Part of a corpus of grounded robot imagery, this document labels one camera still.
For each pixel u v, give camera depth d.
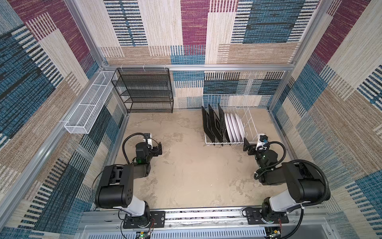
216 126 0.85
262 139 0.75
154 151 0.81
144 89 1.11
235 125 0.90
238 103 1.23
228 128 0.89
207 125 0.87
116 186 0.45
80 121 0.92
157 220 0.73
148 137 0.83
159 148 0.87
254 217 0.73
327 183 0.43
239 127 0.89
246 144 0.83
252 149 0.81
